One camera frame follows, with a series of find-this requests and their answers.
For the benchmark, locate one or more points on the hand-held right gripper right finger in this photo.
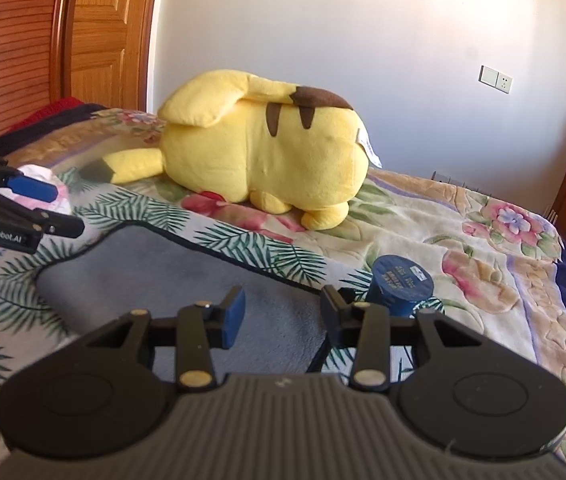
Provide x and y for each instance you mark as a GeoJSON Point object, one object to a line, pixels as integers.
{"type": "Point", "coordinates": [332, 314]}

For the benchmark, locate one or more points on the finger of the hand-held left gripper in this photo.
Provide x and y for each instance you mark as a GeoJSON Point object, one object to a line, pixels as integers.
{"type": "Point", "coordinates": [33, 188]}
{"type": "Point", "coordinates": [60, 226]}

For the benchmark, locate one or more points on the white wall switch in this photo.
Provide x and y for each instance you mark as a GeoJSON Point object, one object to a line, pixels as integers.
{"type": "Point", "coordinates": [488, 75]}

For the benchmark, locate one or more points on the blue round cup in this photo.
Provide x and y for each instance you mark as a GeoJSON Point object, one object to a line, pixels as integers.
{"type": "Point", "coordinates": [399, 280]}

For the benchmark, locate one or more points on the dark blanket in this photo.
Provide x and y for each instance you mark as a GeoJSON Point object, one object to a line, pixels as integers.
{"type": "Point", "coordinates": [63, 122]}

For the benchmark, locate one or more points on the palm leaf printed cloth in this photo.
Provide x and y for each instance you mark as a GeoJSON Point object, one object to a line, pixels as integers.
{"type": "Point", "coordinates": [243, 250]}

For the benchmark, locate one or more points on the red cloth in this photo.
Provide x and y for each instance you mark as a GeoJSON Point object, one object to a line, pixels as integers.
{"type": "Point", "coordinates": [53, 110]}

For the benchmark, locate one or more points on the white wall socket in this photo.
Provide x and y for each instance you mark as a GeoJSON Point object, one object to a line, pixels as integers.
{"type": "Point", "coordinates": [504, 83]}

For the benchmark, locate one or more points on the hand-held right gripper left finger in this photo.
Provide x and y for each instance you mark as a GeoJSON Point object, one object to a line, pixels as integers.
{"type": "Point", "coordinates": [235, 317]}

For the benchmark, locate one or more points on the wooden door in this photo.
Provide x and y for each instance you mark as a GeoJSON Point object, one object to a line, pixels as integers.
{"type": "Point", "coordinates": [103, 30]}

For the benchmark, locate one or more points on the yellow plush toy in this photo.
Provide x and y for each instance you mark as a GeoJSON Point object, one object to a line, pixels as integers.
{"type": "Point", "coordinates": [263, 160]}

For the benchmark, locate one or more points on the grey towel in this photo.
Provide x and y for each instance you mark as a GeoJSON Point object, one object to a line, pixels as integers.
{"type": "Point", "coordinates": [163, 280]}

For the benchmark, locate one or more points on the pink white cloth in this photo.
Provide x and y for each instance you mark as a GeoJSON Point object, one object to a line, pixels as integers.
{"type": "Point", "coordinates": [38, 175]}

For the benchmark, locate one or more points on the floral blanket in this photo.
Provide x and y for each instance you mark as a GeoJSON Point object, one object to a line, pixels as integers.
{"type": "Point", "coordinates": [483, 280]}

